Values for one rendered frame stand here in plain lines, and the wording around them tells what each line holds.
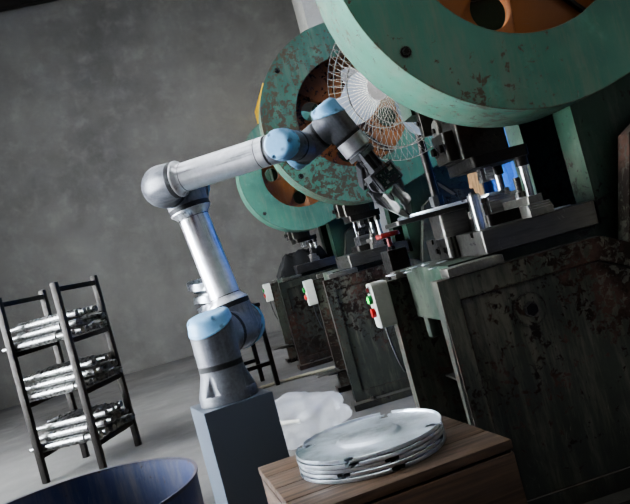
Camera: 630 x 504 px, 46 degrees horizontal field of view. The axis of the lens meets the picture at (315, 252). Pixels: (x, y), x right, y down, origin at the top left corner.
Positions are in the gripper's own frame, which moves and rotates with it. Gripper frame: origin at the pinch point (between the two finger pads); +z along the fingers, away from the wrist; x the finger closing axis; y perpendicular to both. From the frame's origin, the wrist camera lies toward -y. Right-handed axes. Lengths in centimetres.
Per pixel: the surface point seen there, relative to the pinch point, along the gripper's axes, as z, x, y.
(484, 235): 14.0, 5.8, 18.3
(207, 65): -198, 132, -664
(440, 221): 7.5, 5.8, -0.1
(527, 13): -20, 39, 36
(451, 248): 14.7, 3.3, 0.6
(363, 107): -31, 42, -93
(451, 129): -9.0, 23.8, 0.4
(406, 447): 24, -45, 57
